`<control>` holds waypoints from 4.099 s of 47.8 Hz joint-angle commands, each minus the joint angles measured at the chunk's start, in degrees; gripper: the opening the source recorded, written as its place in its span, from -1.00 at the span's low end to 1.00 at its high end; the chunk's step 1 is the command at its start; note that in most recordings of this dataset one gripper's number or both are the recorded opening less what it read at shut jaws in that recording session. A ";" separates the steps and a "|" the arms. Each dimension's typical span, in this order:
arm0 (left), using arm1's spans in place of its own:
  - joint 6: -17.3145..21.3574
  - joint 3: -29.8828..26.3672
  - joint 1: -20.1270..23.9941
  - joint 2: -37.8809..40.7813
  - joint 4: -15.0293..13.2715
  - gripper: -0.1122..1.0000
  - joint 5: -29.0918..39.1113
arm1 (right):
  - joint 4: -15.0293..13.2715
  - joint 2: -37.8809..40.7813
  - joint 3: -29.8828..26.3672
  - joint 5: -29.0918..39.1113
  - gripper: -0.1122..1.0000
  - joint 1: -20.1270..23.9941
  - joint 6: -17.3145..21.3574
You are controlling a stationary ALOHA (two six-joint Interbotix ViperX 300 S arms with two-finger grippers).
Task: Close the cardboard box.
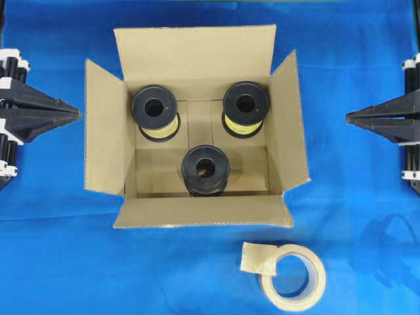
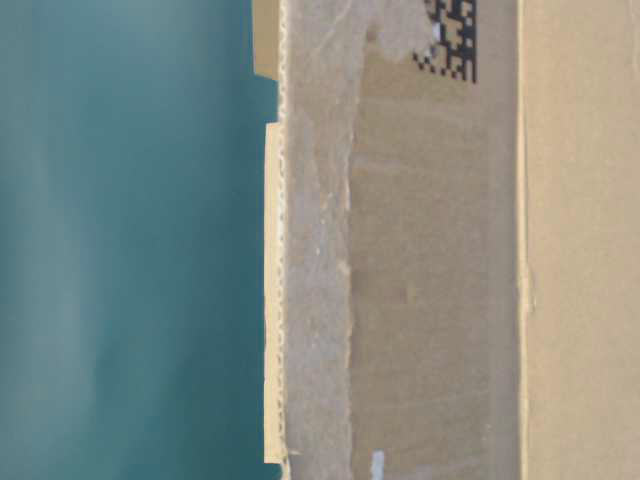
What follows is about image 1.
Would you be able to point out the brown cardboard box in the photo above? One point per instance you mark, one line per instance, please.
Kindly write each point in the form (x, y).
(197, 65)

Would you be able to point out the beige packing tape roll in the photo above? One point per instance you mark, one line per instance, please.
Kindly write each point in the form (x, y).
(292, 277)

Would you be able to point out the blue table cloth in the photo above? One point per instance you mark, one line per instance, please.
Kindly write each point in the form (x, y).
(59, 251)

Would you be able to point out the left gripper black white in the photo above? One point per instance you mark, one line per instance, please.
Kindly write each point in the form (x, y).
(23, 125)

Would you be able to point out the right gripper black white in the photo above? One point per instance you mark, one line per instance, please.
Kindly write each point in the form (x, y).
(377, 119)

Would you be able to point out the black spool front centre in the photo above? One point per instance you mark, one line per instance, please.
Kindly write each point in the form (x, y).
(205, 170)

